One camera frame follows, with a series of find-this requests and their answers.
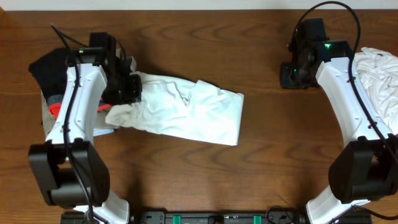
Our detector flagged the white printed t-shirt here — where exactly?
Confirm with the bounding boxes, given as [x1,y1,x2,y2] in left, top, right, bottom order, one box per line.
[105,72,244,146]

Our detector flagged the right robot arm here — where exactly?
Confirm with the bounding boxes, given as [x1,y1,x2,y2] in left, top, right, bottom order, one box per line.
[280,19,397,223]

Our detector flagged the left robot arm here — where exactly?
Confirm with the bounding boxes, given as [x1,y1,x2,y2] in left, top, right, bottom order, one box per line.
[28,32,142,223]

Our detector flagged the folded khaki pants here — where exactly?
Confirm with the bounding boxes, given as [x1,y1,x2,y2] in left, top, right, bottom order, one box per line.
[40,55,137,138]

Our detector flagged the black garment with red trim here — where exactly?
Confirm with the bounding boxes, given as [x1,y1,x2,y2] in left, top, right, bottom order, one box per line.
[29,47,111,120]

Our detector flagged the crumpled white garment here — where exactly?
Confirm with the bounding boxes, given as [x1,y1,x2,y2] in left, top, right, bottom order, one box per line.
[354,47,397,134]

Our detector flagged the right black cable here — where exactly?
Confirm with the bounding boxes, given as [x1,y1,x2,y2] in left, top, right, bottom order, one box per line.
[287,1,398,222]

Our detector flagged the black cable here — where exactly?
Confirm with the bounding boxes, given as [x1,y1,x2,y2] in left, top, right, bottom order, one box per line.
[287,1,398,222]
[50,23,128,224]

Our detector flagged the left black cable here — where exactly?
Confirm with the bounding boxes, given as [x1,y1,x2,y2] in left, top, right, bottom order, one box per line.
[50,23,128,224]

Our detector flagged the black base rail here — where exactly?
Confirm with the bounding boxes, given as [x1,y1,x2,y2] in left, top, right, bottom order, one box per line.
[60,208,373,224]

